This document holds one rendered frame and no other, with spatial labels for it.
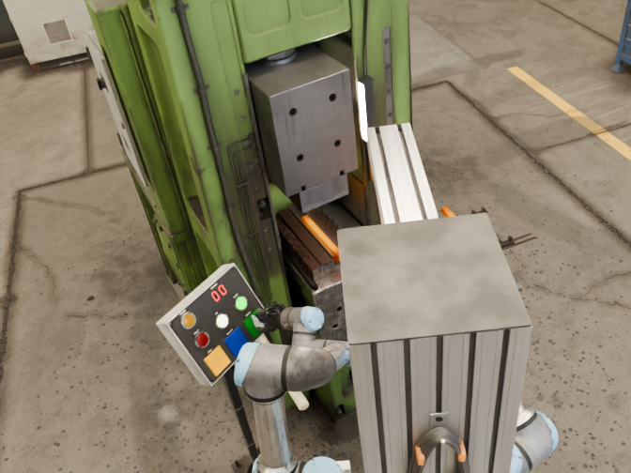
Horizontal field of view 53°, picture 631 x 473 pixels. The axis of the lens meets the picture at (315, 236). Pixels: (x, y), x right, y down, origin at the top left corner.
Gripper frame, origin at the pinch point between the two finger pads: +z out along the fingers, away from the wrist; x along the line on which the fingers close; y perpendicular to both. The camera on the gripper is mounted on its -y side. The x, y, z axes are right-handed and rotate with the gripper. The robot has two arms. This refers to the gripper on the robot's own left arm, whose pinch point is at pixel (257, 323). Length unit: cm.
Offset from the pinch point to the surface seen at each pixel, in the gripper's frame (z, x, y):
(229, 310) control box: 2.0, 5.3, 10.6
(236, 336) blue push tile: 1.2, 9.3, 1.9
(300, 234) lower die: 18, -50, 8
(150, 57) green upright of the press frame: 14, -32, 98
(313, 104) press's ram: -35, -44, 57
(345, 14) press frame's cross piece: -42, -71, 76
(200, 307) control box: 2.0, 13.7, 18.6
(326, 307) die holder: 7.3, -33.9, -19.4
